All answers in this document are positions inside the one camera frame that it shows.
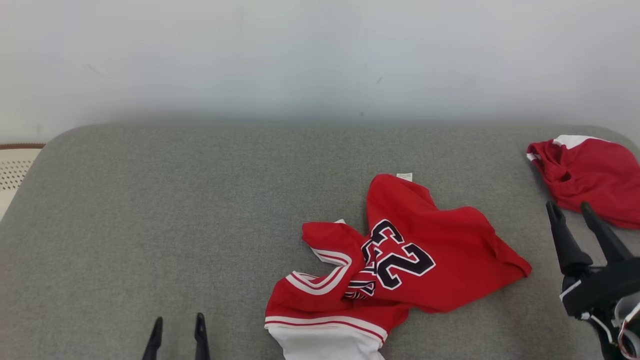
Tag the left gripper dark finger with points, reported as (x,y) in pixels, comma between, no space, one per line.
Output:
(201,340)
(154,342)

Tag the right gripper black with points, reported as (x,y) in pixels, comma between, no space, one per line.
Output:
(605,290)

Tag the red shorts with white band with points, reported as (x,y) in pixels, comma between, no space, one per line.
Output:
(595,180)

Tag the red white basketball jersey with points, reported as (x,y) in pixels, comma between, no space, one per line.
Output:
(440,280)

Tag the cream perforated laundry basket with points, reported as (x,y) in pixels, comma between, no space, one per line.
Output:
(12,170)

